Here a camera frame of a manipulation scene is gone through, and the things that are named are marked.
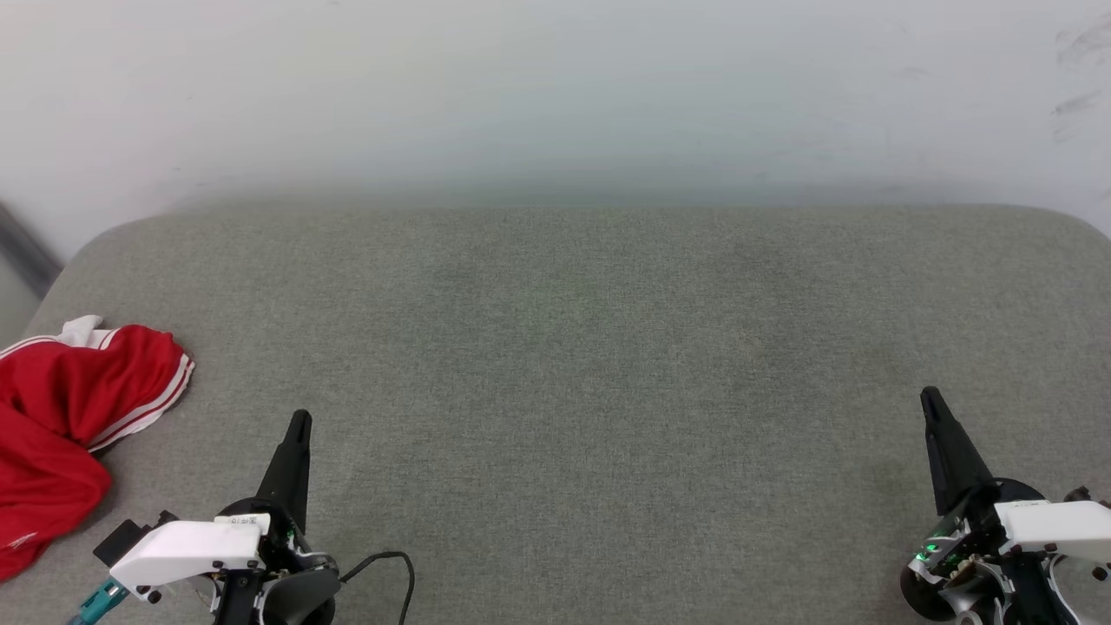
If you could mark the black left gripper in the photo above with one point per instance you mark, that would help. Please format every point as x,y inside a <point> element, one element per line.
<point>295,590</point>

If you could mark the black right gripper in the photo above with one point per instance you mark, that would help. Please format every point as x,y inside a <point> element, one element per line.
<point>963,573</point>

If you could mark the red and white jersey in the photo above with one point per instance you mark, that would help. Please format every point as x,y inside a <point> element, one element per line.
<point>52,408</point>

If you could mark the grey fabric sofa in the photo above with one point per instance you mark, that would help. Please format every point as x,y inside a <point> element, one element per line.
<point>608,391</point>

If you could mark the grey skirting strip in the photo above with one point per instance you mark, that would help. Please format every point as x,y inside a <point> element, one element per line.
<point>24,247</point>

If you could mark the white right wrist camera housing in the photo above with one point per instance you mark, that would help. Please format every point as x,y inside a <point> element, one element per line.
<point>1059,525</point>

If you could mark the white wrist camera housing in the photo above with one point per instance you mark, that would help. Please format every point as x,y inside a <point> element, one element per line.
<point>1059,525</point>
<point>187,547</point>

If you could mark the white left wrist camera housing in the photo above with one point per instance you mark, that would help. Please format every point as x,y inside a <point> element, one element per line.
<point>187,547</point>

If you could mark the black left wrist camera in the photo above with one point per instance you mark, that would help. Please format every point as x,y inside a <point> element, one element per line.
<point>117,542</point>

